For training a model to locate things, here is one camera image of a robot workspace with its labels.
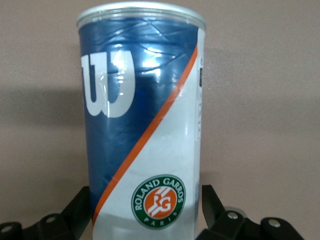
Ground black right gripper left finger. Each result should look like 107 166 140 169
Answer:
0 186 94 240

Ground blue white tennis ball can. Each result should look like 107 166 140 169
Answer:
76 1 207 240

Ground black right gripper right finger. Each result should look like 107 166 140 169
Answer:
197 184 305 240

